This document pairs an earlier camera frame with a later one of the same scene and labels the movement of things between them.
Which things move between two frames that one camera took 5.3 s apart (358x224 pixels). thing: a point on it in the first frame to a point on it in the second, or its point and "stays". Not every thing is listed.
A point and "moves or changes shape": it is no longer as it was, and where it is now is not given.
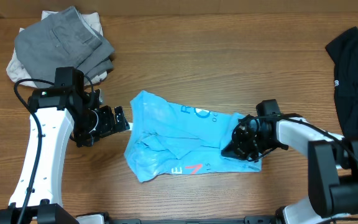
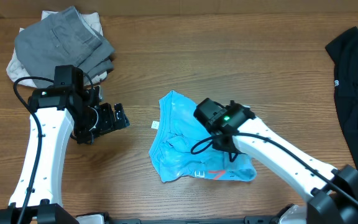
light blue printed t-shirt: (169, 137) moves or changes shape
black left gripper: (109, 126) stays
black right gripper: (238, 140) to (219, 146)
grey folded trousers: (64, 40) stays
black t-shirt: (355, 55) stays
